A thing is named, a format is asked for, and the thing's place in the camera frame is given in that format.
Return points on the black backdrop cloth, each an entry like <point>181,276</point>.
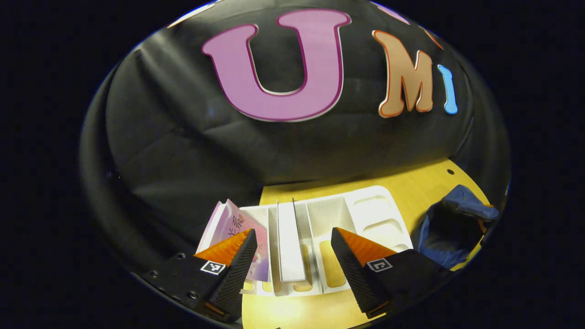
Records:
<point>183,137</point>

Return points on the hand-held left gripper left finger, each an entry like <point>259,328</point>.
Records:
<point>237,278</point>

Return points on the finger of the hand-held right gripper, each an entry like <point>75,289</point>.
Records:
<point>486,220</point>

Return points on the blue schoolbag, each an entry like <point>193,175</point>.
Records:
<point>448,233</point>

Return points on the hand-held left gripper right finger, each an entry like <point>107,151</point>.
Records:
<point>352,274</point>

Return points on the dark-cover book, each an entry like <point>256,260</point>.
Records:
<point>290,242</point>

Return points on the pink book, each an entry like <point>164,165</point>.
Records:
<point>228,224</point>

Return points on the white bookshelf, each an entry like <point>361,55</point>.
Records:
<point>370,214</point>

